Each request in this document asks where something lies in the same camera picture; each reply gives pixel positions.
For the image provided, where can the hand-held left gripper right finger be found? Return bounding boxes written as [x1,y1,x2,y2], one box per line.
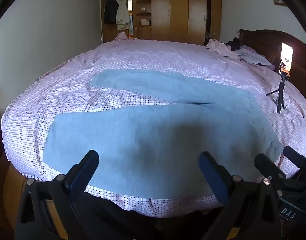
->
[198,151,282,240]

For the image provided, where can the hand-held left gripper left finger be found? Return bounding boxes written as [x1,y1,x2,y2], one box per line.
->
[16,150,100,240]

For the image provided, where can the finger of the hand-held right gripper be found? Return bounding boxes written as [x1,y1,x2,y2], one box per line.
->
[254,153,288,188]
[283,146,306,175]

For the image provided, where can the light blue pants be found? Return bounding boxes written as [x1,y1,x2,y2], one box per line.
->
[43,70,285,201]

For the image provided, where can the black tripod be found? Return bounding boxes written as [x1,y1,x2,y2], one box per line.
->
[265,73,290,114]

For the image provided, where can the person's dark trousers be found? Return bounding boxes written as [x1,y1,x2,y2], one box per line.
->
[78,192,226,240]

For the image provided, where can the pink checked bedspread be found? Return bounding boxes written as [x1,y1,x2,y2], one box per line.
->
[1,38,306,218]

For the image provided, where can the smartphone with lit screen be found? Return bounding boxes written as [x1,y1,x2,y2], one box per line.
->
[279,42,293,74]

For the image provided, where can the white pillow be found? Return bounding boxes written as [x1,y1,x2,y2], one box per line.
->
[234,45,275,67]

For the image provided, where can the dark wooden headboard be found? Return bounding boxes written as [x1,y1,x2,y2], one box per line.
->
[238,29,306,98]

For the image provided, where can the dark cloth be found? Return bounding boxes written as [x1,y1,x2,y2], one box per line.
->
[225,37,242,51]

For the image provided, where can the pink crumpled cloth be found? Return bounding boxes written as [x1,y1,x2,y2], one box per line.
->
[205,39,231,54]

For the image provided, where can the beige hanging jacket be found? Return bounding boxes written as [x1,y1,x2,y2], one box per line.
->
[115,0,131,31]

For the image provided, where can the dark hanging jacket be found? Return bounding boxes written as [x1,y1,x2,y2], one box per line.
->
[104,0,119,25]

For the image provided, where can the wooden wardrobe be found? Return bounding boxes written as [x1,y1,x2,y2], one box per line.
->
[90,0,222,46]

